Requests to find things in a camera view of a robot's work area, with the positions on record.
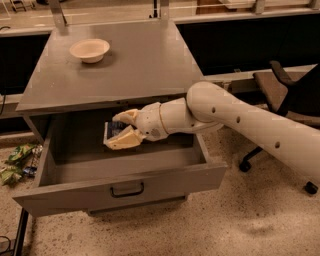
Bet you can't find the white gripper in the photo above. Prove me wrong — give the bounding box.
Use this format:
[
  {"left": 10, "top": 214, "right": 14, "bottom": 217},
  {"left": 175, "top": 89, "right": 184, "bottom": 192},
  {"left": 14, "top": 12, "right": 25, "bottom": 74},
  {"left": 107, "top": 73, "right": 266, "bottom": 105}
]
[{"left": 104, "top": 102, "right": 168, "bottom": 150}]

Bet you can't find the open grey top drawer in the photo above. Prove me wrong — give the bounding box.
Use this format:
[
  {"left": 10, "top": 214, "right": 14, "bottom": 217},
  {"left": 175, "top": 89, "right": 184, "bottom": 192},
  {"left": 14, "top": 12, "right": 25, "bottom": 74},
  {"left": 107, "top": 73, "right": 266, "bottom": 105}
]
[{"left": 13, "top": 104, "right": 227, "bottom": 217}]

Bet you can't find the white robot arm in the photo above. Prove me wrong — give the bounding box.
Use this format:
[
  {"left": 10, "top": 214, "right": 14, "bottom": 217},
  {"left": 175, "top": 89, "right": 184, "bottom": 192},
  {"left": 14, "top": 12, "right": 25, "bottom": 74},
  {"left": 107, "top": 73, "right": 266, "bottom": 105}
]
[{"left": 104, "top": 81, "right": 320, "bottom": 184}]

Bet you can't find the silver snack packet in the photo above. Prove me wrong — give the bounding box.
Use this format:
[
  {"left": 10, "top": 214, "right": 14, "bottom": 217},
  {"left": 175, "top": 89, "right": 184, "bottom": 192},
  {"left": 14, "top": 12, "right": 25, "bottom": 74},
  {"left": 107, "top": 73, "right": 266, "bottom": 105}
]
[{"left": 31, "top": 145, "right": 43, "bottom": 167}]

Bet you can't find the black floor stand leg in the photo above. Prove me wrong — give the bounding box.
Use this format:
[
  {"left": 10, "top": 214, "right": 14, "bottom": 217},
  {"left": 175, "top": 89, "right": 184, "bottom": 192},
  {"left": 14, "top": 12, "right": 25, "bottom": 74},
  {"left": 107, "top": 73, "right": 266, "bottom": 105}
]
[{"left": 12, "top": 208, "right": 29, "bottom": 256}]

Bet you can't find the blue snack packet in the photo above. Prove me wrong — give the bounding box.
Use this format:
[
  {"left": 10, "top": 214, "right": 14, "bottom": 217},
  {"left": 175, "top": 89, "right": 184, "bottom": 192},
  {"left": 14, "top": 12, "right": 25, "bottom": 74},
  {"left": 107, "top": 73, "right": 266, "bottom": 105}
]
[{"left": 23, "top": 166, "right": 37, "bottom": 177}]

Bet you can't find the green snack bag lower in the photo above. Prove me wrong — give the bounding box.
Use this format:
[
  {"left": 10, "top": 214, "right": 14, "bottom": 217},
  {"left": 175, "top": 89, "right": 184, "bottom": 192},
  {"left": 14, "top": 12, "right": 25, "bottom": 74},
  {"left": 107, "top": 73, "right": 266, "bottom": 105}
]
[{"left": 0, "top": 166, "right": 22, "bottom": 185}]

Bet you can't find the white paper bowl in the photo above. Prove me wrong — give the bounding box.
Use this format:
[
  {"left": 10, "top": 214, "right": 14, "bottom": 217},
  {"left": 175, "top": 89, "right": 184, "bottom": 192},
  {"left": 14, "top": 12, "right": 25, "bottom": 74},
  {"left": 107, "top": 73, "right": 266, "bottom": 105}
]
[{"left": 69, "top": 39, "right": 110, "bottom": 64}]

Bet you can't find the grey metal cabinet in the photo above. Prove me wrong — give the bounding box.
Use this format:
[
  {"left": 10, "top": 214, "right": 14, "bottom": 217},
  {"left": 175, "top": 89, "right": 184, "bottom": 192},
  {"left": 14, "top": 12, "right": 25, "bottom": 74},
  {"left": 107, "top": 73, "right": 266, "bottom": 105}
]
[{"left": 15, "top": 20, "right": 212, "bottom": 145}]

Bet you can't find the black office chair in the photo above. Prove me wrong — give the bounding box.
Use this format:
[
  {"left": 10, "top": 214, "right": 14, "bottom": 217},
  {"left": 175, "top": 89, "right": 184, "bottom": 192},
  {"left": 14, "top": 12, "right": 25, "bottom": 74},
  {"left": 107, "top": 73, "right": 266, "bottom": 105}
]
[{"left": 238, "top": 60, "right": 320, "bottom": 196}]

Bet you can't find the black drawer handle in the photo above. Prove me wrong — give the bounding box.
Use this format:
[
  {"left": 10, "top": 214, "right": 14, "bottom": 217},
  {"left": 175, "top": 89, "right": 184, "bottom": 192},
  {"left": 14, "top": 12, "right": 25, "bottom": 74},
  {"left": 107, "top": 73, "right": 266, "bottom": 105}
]
[{"left": 110, "top": 182, "right": 145, "bottom": 199}]

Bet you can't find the green snack bag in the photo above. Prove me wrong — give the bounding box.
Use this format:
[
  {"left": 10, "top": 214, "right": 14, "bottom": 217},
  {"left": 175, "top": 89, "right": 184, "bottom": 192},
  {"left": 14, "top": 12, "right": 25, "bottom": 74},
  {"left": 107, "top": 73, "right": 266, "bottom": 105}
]
[
  {"left": 0, "top": 166, "right": 22, "bottom": 185},
  {"left": 5, "top": 143, "right": 35, "bottom": 165}
]

